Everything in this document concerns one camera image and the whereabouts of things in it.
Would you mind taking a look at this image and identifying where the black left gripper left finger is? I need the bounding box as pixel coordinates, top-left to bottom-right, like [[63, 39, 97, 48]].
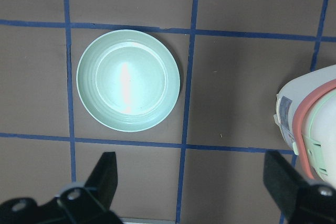
[[57, 152, 117, 223]]

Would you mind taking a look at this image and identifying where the light green plate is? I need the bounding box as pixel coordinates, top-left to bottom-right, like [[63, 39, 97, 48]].
[[76, 29, 181, 132]]

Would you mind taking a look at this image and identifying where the cream rice cooker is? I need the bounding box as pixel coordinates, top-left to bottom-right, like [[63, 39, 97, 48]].
[[274, 65, 335, 186]]

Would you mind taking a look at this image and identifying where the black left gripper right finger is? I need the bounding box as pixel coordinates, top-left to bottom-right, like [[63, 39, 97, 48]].
[[263, 151, 335, 223]]

